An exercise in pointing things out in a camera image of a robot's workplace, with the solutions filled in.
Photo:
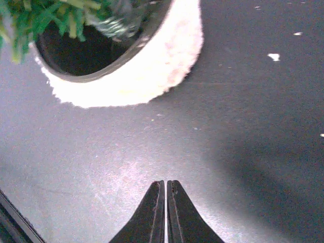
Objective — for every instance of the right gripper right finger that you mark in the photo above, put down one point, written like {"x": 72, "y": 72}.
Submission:
{"x": 184, "y": 221}

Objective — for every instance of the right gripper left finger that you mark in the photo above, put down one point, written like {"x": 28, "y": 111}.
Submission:
{"x": 147, "y": 224}

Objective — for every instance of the small green christmas tree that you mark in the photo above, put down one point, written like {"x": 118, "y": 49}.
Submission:
{"x": 106, "y": 53}

